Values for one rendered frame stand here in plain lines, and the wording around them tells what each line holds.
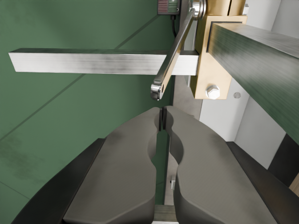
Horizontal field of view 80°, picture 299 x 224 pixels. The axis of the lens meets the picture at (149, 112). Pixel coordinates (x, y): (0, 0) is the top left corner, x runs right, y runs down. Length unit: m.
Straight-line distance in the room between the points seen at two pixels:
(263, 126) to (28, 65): 0.53
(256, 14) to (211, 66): 0.30
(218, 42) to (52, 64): 0.23
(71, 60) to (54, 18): 0.97
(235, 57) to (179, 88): 0.30
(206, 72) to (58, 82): 1.20
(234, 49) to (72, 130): 1.47
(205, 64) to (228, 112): 0.38
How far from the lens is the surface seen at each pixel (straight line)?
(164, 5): 0.42
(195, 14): 0.27
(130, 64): 0.27
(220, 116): 0.63
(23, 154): 2.01
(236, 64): 0.17
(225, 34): 0.21
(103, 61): 0.28
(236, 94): 0.60
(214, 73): 0.28
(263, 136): 0.56
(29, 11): 1.33
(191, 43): 0.34
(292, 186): 0.49
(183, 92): 0.47
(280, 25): 0.55
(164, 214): 0.36
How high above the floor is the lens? 1.12
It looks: 58 degrees down
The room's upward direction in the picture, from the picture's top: 176 degrees counter-clockwise
